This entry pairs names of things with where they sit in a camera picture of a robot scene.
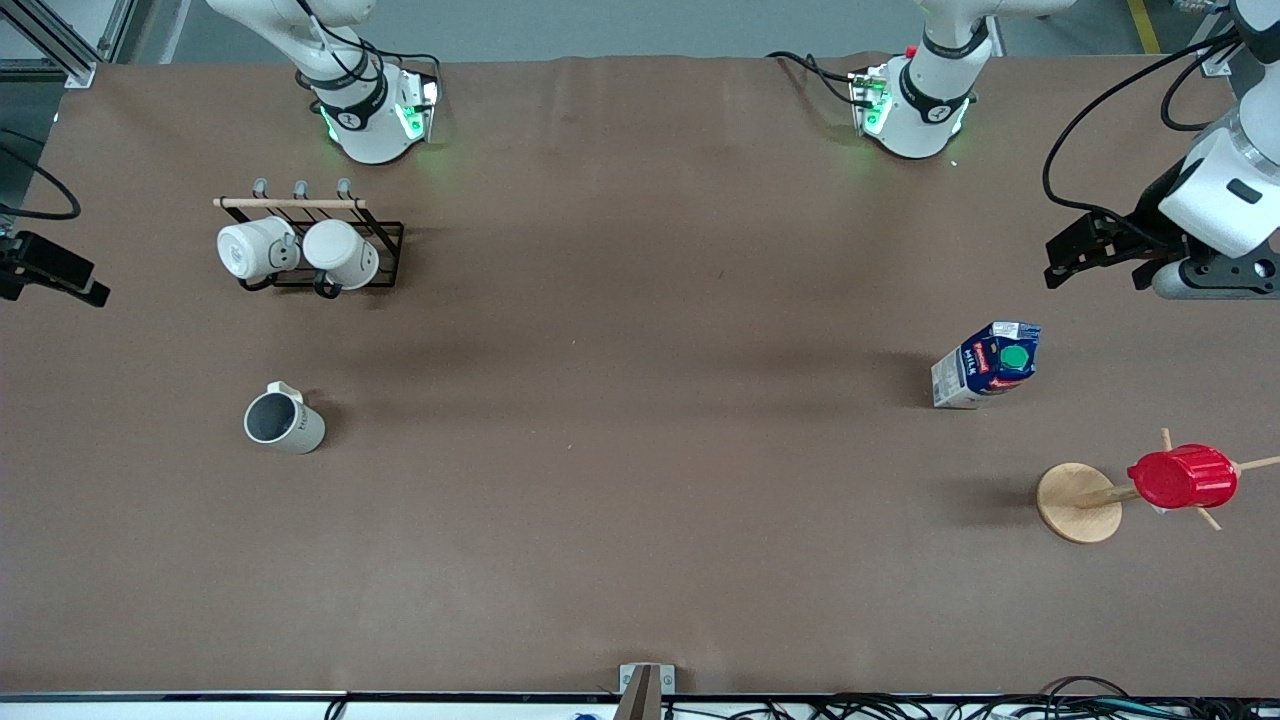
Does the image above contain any blue white milk carton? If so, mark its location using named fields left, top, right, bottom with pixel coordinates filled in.
left=931, top=321, right=1042, bottom=410

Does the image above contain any beige mug with grey inside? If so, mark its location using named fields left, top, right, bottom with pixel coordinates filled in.
left=243, top=381, right=327, bottom=456

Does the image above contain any red ribbed plastic cup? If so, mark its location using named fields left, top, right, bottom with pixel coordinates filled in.
left=1127, top=444, right=1240, bottom=511

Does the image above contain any white mug with face print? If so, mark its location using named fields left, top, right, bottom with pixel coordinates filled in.
left=217, top=215, right=301, bottom=283

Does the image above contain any wooden mug tree stand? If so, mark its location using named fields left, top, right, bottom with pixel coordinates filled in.
left=1036, top=428, right=1280, bottom=545

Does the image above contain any plain white mug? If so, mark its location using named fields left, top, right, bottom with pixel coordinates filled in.
left=302, top=219, right=381, bottom=293

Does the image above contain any brown table cover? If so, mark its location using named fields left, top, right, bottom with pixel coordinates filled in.
left=0, top=54, right=1280, bottom=697

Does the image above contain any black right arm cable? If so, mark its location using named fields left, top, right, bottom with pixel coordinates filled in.
left=0, top=130, right=82, bottom=222

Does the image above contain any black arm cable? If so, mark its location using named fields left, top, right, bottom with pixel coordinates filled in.
left=0, top=130, right=82, bottom=222
left=1042, top=30, right=1246, bottom=236

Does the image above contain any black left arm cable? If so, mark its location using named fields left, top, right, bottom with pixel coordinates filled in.
left=1042, top=30, right=1246, bottom=236

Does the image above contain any black wire mug rack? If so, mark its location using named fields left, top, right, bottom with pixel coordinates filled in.
left=213, top=178, right=406, bottom=299

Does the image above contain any black left base cable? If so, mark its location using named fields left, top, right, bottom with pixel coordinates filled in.
left=767, top=50, right=863, bottom=109

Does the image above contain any black base cable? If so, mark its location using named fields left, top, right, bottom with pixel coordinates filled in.
left=767, top=50, right=863, bottom=109
left=360, top=45, right=443, bottom=86

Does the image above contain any black right base cable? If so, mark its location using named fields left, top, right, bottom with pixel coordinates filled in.
left=360, top=45, right=443, bottom=86

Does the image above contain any black cable bundle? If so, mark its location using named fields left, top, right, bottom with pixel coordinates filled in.
left=660, top=676, right=1280, bottom=720

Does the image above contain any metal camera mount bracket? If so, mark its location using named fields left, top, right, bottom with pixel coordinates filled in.
left=612, top=663, right=676, bottom=720

